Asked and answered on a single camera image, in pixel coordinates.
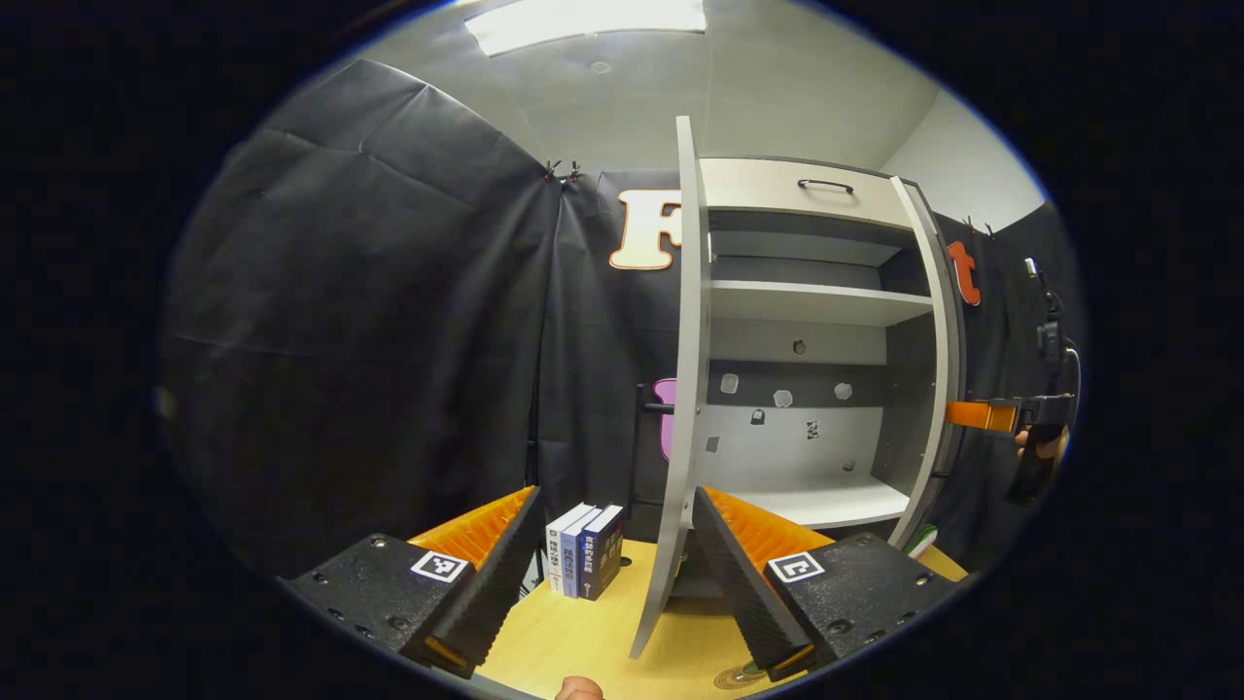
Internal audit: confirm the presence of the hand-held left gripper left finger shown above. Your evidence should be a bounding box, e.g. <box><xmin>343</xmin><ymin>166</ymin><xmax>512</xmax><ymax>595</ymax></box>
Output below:
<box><xmin>280</xmin><ymin>484</ymin><xmax>545</xmax><ymax>680</ymax></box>

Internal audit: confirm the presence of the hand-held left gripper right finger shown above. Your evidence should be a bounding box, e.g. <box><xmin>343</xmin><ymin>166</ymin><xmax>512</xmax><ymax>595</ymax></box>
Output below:
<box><xmin>690</xmin><ymin>484</ymin><xmax>961</xmax><ymax>683</ymax></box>

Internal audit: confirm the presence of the round woven coaster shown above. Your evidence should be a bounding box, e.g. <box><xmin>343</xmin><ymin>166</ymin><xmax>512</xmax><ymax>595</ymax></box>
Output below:
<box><xmin>714</xmin><ymin>661</ymin><xmax>778</xmax><ymax>691</ymax></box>

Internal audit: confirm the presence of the white cabinet door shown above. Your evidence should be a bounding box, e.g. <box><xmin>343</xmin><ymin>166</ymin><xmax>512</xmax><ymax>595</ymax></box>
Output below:
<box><xmin>886</xmin><ymin>175</ymin><xmax>965</xmax><ymax>553</ymax></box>
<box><xmin>630</xmin><ymin>115</ymin><xmax>712</xmax><ymax>660</ymax></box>

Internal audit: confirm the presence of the white cabinet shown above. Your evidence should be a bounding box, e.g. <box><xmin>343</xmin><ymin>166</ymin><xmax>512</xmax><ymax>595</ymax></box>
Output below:
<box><xmin>698</xmin><ymin>156</ymin><xmax>968</xmax><ymax>599</ymax></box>

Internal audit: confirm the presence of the white cabinet drawer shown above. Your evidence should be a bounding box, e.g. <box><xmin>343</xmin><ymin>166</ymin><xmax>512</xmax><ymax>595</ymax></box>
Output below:
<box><xmin>702</xmin><ymin>157</ymin><xmax>915</xmax><ymax>231</ymax></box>

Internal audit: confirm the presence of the white book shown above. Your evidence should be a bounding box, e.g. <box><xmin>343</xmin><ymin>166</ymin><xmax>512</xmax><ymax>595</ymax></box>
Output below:
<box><xmin>546</xmin><ymin>503</ymin><xmax>596</xmax><ymax>596</ymax></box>

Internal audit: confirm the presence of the grey-blue book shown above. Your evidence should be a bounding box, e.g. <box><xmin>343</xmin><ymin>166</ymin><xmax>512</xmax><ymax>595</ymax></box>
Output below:
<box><xmin>561</xmin><ymin>507</ymin><xmax>608</xmax><ymax>599</ymax></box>

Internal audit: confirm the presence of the dark navy book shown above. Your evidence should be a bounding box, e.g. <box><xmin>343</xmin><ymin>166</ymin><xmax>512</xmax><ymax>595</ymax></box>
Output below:
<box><xmin>578</xmin><ymin>504</ymin><xmax>626</xmax><ymax>602</ymax></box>

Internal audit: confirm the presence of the black backdrop cloth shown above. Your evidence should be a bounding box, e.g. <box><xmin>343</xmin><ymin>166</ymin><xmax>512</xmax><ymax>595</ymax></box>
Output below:
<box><xmin>160</xmin><ymin>58</ymin><xmax>1082</xmax><ymax>584</ymax></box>

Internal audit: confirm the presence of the ceiling light panel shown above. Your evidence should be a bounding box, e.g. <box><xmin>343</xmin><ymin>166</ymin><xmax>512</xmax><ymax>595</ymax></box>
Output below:
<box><xmin>465</xmin><ymin>0</ymin><xmax>708</xmax><ymax>57</ymax></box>

